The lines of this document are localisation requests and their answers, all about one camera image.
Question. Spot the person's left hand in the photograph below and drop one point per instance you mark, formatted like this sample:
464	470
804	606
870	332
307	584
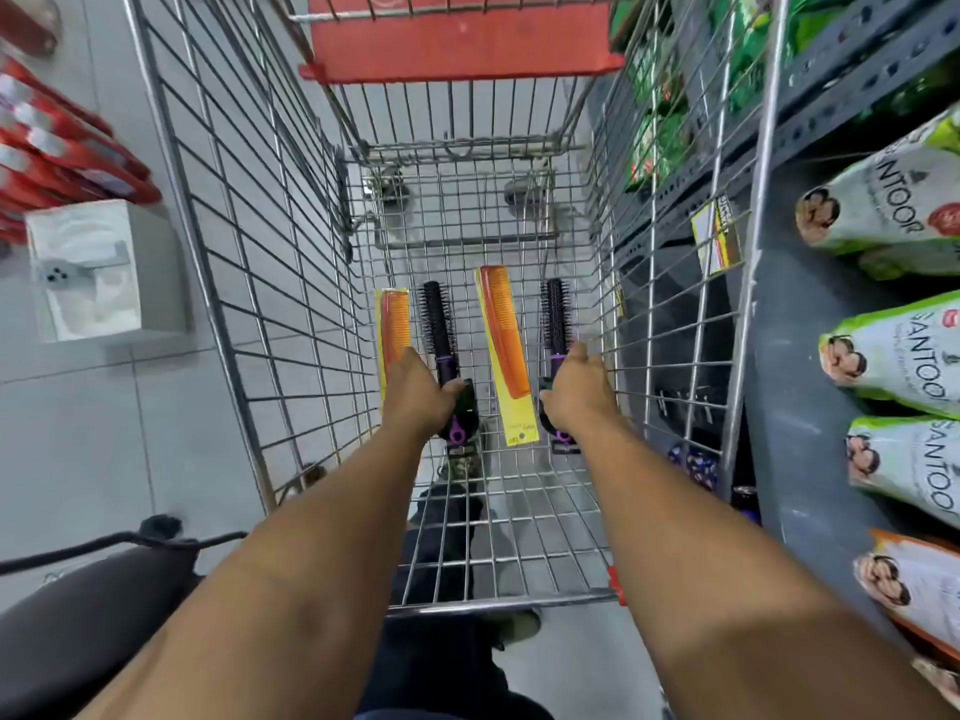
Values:
412	397

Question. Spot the person's right hand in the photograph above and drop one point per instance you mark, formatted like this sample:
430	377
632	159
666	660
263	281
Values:
581	389

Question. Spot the person's left thumb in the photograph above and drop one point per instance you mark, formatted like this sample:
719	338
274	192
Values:
451	393

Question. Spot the person's right thumb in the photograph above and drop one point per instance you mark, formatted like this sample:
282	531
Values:
550	403

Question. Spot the black purple round hairbrush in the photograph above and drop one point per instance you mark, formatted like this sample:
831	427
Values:
556	314
437	322

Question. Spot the person's left forearm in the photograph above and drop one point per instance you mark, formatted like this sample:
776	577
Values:
300	577

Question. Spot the person's right forearm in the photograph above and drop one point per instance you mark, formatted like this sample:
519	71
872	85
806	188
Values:
712	577

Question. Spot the person's camouflage shoe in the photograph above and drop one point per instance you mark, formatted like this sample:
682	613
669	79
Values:
514	626
463	461

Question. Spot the long orange comb yellow card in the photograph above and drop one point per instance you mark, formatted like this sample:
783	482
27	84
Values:
504	337

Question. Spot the small orange comb yellow card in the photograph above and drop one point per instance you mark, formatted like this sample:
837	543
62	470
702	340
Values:
394	322

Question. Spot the blue patterned packet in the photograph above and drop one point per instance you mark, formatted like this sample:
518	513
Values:
694	466

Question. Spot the cart caster wheel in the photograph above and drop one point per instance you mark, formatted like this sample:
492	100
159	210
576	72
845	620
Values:
526	196
390	191

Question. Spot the yellow shelf price tag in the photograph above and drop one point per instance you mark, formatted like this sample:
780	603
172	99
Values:
716	236

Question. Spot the grey metal shelf rack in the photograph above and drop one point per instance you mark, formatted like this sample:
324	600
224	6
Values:
795	412

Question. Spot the person's dark trousers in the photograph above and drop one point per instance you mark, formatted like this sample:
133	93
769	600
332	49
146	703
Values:
442	667

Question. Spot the red plastic cart seat flap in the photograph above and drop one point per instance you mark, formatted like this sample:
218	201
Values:
465	44

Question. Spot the white green soap pouch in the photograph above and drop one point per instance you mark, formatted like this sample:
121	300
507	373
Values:
892	202
900	352
911	464

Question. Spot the white cardboard box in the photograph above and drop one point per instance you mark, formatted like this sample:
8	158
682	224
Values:
105	269

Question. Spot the stack of green packets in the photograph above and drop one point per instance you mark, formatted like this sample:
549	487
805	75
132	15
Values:
739	44

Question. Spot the white orange soap pouch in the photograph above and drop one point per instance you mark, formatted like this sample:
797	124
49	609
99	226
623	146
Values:
919	584

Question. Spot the stack of red packets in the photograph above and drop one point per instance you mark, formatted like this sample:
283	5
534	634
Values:
52	157

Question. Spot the dark red packet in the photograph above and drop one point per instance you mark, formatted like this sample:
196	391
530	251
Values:
26	22

